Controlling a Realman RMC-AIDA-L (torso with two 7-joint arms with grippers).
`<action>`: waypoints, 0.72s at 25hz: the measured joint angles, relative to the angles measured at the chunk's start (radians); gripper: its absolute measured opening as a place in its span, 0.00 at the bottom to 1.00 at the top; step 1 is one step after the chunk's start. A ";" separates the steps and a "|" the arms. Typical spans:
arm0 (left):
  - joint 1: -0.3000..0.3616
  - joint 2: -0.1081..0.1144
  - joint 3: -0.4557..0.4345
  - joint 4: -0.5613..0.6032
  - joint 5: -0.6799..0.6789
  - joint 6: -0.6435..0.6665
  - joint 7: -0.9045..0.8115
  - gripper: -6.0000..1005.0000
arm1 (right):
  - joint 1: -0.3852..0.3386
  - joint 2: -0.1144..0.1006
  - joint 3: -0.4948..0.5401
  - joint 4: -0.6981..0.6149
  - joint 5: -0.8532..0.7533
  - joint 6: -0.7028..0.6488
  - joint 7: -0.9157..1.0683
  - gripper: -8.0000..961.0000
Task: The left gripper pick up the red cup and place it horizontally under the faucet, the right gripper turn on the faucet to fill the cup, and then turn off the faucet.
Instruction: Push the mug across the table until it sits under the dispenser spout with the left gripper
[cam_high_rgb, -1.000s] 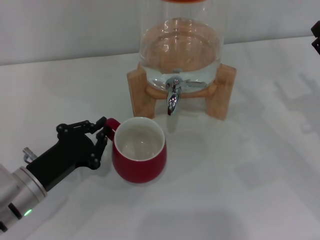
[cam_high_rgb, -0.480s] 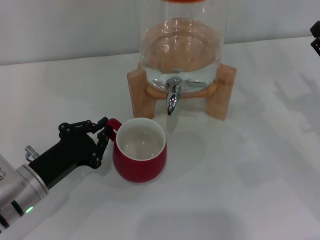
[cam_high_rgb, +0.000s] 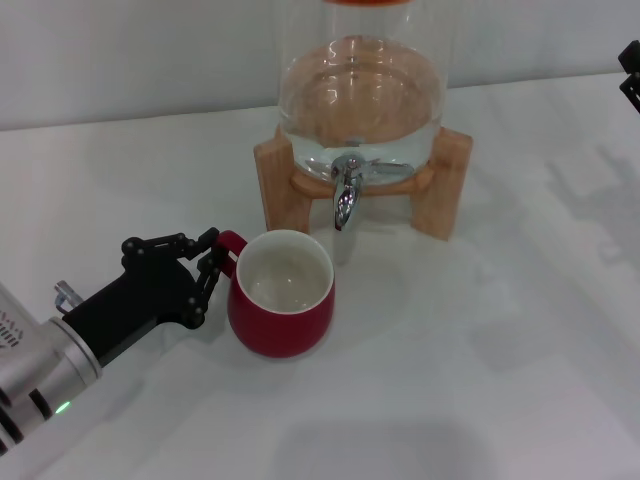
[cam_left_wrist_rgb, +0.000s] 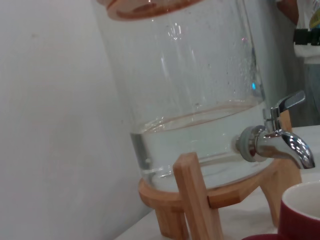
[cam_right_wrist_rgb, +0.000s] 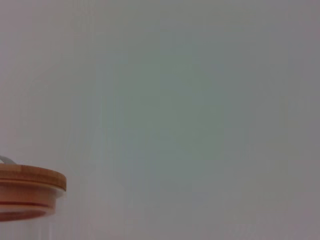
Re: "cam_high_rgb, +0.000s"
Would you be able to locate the red cup white inside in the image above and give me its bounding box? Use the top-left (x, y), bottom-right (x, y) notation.
top-left (215, 229), bottom-right (337, 360)

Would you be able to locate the wooden dispenser stand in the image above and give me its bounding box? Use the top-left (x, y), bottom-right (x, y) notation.
top-left (253, 124), bottom-right (475, 243)

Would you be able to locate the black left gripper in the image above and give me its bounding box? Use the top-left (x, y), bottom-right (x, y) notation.
top-left (62, 227), bottom-right (237, 369)

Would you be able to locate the chrome dispenser faucet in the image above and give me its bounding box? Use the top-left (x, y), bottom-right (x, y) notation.
top-left (328, 153), bottom-right (416, 233)

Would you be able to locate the glass water dispenser jar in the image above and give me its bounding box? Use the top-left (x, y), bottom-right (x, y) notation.
top-left (272, 0), bottom-right (459, 182)

